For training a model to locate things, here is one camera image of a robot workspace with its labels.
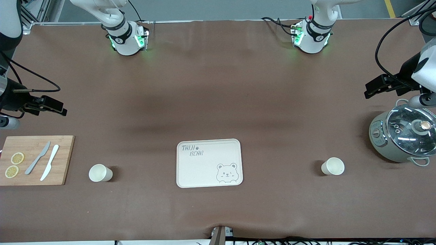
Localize wooden cutting board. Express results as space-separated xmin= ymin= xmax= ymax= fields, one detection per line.
xmin=0 ymin=135 xmax=75 ymax=186

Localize grey-green electric cooking pot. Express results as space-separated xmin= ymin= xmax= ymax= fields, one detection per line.
xmin=369 ymin=99 xmax=436 ymax=166

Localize glass pot lid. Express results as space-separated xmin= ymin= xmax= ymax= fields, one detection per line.
xmin=387 ymin=104 xmax=436 ymax=157

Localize beige bear print tray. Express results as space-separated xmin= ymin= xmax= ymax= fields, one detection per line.
xmin=176 ymin=138 xmax=244 ymax=188

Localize grey plastic knife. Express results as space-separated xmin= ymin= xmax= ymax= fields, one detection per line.
xmin=25 ymin=141 xmax=51 ymax=175

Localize aluminium frame profile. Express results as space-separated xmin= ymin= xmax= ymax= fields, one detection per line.
xmin=20 ymin=0 xmax=103 ymax=35
xmin=402 ymin=0 xmax=436 ymax=26

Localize brown table mat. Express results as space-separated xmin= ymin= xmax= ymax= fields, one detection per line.
xmin=0 ymin=19 xmax=436 ymax=243

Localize white IKEA cup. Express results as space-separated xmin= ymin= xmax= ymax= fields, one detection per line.
xmin=89 ymin=164 xmax=113 ymax=182
xmin=321 ymin=157 xmax=345 ymax=176

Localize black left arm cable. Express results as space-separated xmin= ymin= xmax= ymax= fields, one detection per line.
xmin=375 ymin=6 xmax=436 ymax=87

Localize black right base cable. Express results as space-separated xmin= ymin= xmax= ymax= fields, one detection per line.
xmin=128 ymin=0 xmax=144 ymax=23

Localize black left base cables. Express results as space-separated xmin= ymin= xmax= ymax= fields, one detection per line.
xmin=261 ymin=17 xmax=297 ymax=36

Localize white plastic knife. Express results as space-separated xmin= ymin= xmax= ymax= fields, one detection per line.
xmin=40 ymin=145 xmax=60 ymax=181

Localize brown camera mount bracket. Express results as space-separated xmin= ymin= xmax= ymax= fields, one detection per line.
xmin=211 ymin=226 xmax=234 ymax=245

